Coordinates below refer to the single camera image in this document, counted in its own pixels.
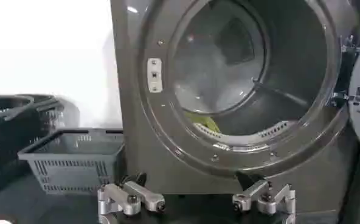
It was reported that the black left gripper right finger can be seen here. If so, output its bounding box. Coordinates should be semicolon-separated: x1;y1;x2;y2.
232;172;297;224

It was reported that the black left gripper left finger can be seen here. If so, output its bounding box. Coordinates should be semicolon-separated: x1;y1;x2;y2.
97;172;166;224

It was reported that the grey plastic laundry basket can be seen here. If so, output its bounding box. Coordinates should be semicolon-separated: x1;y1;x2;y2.
17;128;125;195

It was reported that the yellow-green garment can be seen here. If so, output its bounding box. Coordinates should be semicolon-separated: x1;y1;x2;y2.
184;111;221;133

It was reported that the grey dryer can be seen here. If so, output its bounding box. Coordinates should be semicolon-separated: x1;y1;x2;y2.
109;0;360;224

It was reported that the black plastic basket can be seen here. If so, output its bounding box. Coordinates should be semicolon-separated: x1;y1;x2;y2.
0;94;65;194

